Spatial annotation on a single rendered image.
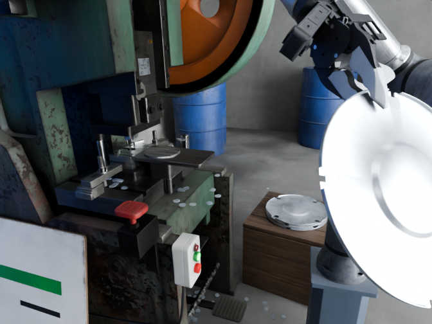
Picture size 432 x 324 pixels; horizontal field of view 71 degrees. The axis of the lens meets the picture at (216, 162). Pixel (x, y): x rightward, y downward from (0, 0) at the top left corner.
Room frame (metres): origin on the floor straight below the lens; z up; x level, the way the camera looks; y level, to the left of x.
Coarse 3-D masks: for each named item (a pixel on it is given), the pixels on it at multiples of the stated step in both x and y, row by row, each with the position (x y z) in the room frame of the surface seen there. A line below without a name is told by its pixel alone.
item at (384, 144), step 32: (352, 96) 0.41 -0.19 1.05; (352, 128) 0.39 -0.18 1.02; (384, 128) 0.41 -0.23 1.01; (416, 128) 0.43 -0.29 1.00; (320, 160) 0.34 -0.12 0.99; (352, 160) 0.36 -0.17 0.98; (384, 160) 0.37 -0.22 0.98; (416, 160) 0.39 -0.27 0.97; (352, 192) 0.33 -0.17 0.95; (384, 192) 0.34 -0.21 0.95; (416, 192) 0.35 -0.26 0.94; (352, 224) 0.30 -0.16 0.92; (384, 224) 0.32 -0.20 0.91; (416, 224) 0.33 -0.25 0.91; (352, 256) 0.28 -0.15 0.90; (384, 256) 0.29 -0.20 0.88; (416, 256) 0.31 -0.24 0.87; (384, 288) 0.26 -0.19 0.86; (416, 288) 0.28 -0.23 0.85
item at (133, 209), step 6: (120, 204) 0.66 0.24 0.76; (126, 204) 0.66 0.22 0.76; (132, 204) 0.66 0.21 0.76; (138, 204) 0.66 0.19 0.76; (144, 204) 0.66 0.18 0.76; (114, 210) 0.64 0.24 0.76; (120, 210) 0.63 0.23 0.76; (126, 210) 0.63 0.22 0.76; (132, 210) 0.63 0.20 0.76; (138, 210) 0.63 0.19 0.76; (144, 210) 0.64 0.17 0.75; (120, 216) 0.63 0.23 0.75; (126, 216) 0.62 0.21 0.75; (132, 216) 0.62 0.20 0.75; (138, 216) 0.62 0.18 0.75; (132, 222) 0.64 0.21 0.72
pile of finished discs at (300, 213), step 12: (276, 204) 1.33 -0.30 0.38; (288, 204) 1.32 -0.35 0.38; (300, 204) 1.32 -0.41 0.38; (312, 204) 1.33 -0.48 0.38; (276, 216) 1.24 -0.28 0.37; (288, 216) 1.22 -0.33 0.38; (300, 216) 1.22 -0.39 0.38; (312, 216) 1.22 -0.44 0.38; (324, 216) 1.22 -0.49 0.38; (300, 228) 1.14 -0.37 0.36; (312, 228) 1.15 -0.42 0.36
